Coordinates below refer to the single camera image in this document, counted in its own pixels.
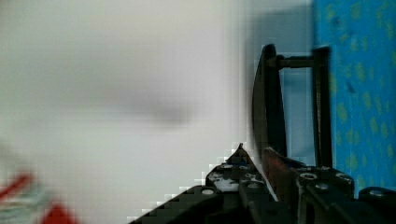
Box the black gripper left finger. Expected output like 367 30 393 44
202 143 265 224

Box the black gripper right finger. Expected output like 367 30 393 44
262 147 312 224

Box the silver black toaster oven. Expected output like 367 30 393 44
251 0 396 200

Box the red ketchup bottle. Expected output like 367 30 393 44
0 172 82 224

